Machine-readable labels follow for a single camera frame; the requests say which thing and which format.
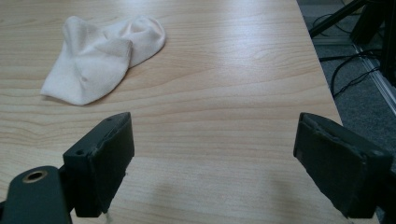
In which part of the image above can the black metal stand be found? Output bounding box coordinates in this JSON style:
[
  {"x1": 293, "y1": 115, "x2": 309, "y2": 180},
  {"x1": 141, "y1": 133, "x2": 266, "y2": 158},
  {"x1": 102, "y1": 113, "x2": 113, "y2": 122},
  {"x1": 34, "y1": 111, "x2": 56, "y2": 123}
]
[{"x1": 308, "y1": 0, "x2": 396, "y2": 88}]

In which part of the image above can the white sock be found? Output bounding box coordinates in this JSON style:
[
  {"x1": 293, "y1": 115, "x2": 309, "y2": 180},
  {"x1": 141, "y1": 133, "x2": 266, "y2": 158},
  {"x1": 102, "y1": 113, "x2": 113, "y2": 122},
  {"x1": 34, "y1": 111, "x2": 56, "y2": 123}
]
[{"x1": 39, "y1": 15, "x2": 167, "y2": 106}]

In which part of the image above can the aluminium floor rail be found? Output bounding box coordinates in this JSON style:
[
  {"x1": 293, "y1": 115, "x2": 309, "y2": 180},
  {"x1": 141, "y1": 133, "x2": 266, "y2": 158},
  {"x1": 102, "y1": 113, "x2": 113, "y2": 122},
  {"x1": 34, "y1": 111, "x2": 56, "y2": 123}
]
[{"x1": 353, "y1": 43, "x2": 396, "y2": 117}]

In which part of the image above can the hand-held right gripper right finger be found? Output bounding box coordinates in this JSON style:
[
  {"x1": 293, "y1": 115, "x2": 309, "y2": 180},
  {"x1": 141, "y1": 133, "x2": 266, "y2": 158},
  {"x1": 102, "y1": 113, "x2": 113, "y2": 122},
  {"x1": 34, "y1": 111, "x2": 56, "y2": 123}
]
[{"x1": 292, "y1": 112, "x2": 394, "y2": 219}]

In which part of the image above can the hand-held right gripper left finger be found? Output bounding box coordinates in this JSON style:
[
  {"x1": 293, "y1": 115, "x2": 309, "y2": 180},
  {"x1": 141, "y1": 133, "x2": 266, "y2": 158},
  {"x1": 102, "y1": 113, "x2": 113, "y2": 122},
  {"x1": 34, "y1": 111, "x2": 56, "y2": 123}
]
[{"x1": 63, "y1": 111, "x2": 135, "y2": 218}]

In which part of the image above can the black cable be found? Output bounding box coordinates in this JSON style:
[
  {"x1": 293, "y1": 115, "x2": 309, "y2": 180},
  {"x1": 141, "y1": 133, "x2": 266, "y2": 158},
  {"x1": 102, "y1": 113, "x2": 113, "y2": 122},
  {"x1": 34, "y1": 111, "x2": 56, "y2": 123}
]
[{"x1": 318, "y1": 49, "x2": 383, "y2": 98}]

